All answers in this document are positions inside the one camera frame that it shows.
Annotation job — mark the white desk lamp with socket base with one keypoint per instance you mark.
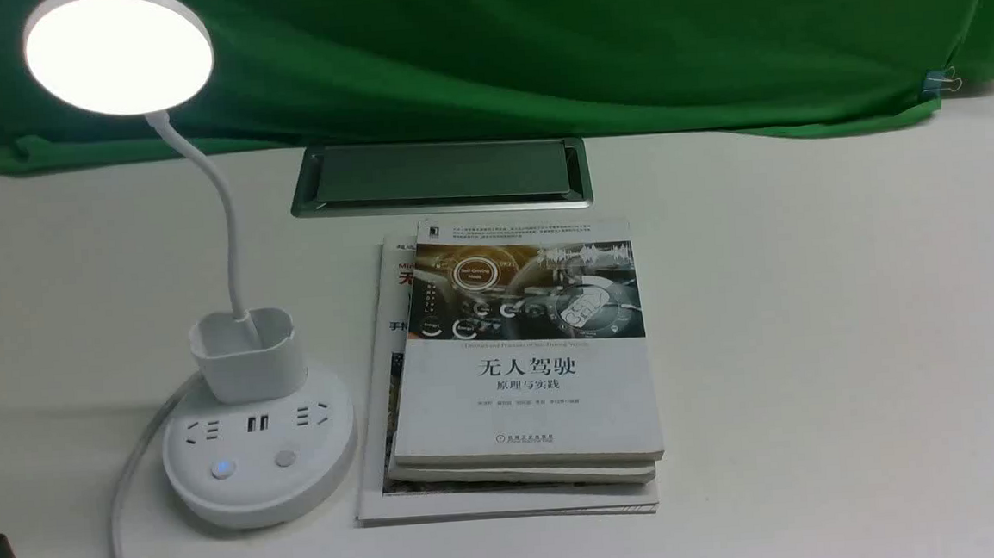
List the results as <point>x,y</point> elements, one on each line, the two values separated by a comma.
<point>261,434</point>

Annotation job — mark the bottom white magazine book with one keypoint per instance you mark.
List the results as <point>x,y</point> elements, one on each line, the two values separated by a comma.
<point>383,500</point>

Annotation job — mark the middle white book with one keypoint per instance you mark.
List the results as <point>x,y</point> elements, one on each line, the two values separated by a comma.
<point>509,477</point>

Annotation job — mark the top white self-driving book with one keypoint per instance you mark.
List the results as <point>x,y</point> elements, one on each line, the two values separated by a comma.
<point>525,389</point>

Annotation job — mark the green backdrop cloth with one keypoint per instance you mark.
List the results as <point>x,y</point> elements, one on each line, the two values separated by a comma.
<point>308,72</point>

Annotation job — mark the blue binder clip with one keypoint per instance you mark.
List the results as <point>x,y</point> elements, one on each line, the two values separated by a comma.
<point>939,82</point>

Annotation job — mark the silver desk cable grommet box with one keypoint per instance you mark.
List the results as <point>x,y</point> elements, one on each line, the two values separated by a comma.
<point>442,178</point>

